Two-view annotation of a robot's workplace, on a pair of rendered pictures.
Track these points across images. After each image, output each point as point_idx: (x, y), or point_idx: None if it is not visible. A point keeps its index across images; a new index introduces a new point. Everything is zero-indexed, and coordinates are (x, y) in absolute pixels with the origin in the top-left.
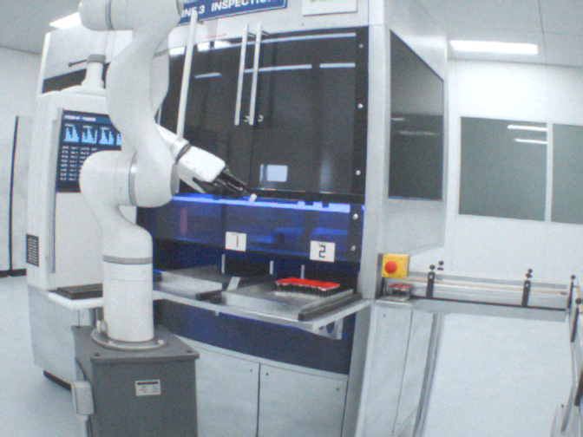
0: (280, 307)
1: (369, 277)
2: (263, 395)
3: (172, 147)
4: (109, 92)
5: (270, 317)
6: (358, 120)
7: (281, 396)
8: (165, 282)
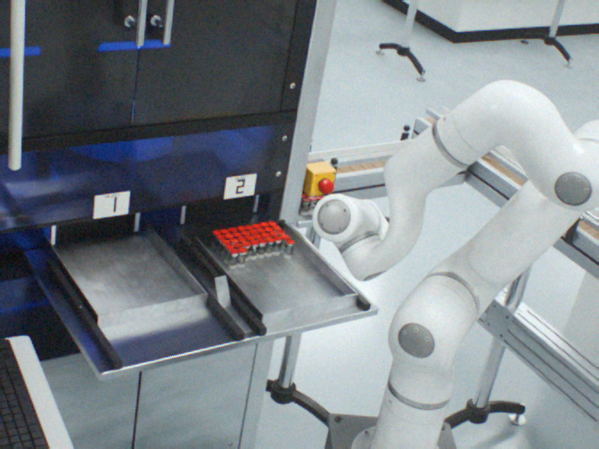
0: (335, 303)
1: (293, 200)
2: (146, 385)
3: (379, 224)
4: (529, 259)
5: (334, 321)
6: (302, 18)
7: (173, 373)
8: (104, 327)
